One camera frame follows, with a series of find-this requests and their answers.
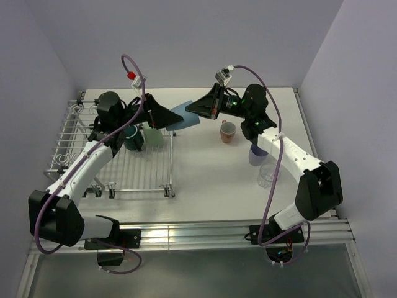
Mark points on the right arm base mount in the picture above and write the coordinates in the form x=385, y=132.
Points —
x=272, y=230

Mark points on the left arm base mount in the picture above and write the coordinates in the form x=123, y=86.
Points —
x=114, y=250

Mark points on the dark green mug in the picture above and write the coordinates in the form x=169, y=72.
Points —
x=134, y=140

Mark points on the lilac cup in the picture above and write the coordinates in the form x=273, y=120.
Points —
x=256, y=155

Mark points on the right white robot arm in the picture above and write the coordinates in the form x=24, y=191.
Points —
x=319, y=183

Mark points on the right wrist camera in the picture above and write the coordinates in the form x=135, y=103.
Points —
x=223, y=76

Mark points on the pink mug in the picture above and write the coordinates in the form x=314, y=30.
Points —
x=227, y=131

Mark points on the clear glass tumbler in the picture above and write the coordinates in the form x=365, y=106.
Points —
x=267, y=175

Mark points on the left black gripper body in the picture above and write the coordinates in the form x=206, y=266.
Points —
x=129, y=113

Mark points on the light green cup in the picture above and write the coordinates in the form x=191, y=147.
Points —
x=153, y=137

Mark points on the blue cup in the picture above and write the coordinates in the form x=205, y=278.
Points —
x=189, y=119

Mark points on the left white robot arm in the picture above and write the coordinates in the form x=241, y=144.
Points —
x=53, y=213

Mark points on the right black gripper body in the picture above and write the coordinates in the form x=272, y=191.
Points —
x=232, y=105

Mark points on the white wire dish rack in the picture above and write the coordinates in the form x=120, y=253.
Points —
x=129, y=175

